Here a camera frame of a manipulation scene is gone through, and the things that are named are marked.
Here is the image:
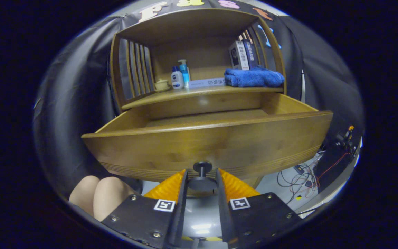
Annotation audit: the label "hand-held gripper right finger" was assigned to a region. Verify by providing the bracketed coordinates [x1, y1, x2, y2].
[216, 168, 303, 249]

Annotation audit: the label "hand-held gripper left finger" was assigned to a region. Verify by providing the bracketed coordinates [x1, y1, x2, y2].
[101, 169, 188, 249]

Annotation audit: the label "wooden countertop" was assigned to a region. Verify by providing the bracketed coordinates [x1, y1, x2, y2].
[121, 78, 286, 110]

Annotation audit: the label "wooden cabinet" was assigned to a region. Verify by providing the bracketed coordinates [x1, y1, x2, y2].
[109, 8, 287, 189]

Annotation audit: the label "person's bare knee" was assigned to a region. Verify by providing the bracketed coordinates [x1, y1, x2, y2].
[93, 176, 135, 222]
[69, 175, 100, 216]

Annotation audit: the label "cream lidded teacup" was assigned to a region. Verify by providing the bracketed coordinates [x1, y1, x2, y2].
[154, 79, 171, 92]

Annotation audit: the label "white book lying flat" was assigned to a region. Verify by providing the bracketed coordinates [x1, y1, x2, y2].
[189, 77, 226, 89]

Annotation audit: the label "white bottle blue cap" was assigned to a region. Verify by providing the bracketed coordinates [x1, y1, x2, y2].
[171, 66, 184, 90]

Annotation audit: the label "blue folded towel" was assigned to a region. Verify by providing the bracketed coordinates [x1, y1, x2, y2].
[224, 66, 285, 88]

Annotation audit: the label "blue pump bottle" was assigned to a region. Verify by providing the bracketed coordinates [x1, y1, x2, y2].
[178, 59, 190, 87]

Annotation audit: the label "orange black tool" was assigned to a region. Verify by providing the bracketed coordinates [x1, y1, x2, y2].
[335, 125, 355, 149]

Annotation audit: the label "grey standing book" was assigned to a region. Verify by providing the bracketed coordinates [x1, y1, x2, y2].
[228, 40, 250, 70]

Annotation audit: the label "dark blue standing book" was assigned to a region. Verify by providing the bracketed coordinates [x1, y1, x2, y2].
[242, 39, 259, 69]

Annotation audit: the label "tangled floor cables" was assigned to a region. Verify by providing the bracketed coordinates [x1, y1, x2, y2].
[277, 161, 324, 204]

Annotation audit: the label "red cable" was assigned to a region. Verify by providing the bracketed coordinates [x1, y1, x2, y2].
[315, 152, 353, 189]

